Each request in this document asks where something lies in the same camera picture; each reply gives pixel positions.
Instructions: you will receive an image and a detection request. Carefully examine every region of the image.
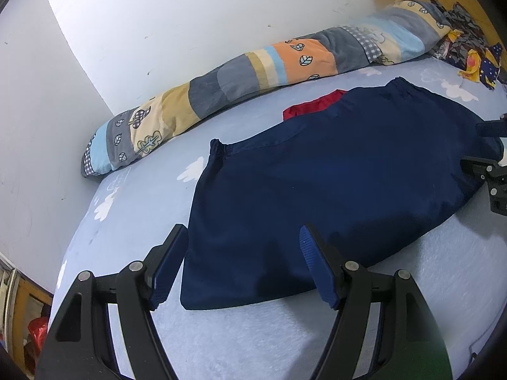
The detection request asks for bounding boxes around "patchwork rolled quilt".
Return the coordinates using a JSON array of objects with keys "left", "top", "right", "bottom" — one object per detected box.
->
[{"left": 81, "top": 0, "right": 454, "bottom": 179}]

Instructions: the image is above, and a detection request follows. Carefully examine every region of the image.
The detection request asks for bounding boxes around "wooden cabinet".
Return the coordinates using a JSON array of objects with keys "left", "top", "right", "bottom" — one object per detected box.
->
[{"left": 0, "top": 253, "right": 54, "bottom": 369}]

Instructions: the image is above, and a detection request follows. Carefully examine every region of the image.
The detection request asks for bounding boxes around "navy work jacket red collar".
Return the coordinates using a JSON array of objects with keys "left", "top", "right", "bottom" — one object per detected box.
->
[{"left": 180, "top": 76, "right": 504, "bottom": 311}]

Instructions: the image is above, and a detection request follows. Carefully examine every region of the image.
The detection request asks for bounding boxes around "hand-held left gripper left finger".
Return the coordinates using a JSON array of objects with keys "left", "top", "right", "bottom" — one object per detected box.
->
[{"left": 35, "top": 224, "right": 189, "bottom": 380}]

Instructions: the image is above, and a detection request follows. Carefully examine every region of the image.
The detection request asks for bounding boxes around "red plastic bag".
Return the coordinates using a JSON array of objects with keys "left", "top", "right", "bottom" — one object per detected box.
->
[{"left": 28, "top": 317, "right": 50, "bottom": 361}]

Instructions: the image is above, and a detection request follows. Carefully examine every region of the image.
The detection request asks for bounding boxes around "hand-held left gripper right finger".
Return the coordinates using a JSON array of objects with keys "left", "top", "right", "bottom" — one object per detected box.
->
[{"left": 299, "top": 224, "right": 454, "bottom": 380}]

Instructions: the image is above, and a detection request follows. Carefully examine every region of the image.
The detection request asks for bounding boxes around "thin black cable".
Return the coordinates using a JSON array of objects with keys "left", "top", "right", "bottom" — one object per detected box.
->
[{"left": 467, "top": 320, "right": 500, "bottom": 367}]

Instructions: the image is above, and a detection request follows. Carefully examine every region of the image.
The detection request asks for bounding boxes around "colourful patterned cloth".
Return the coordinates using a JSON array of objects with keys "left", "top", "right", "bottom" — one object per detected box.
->
[{"left": 430, "top": 0, "right": 507, "bottom": 92}]

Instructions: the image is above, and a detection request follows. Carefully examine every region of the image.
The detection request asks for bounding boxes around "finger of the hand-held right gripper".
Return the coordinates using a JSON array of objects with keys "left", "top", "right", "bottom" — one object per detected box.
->
[
  {"left": 476, "top": 114, "right": 507, "bottom": 139},
  {"left": 460, "top": 156, "right": 507, "bottom": 185}
]

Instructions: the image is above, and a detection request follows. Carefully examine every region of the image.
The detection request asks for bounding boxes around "light blue cloud bed blanket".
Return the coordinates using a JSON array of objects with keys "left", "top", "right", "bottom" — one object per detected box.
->
[{"left": 55, "top": 53, "right": 507, "bottom": 380}]

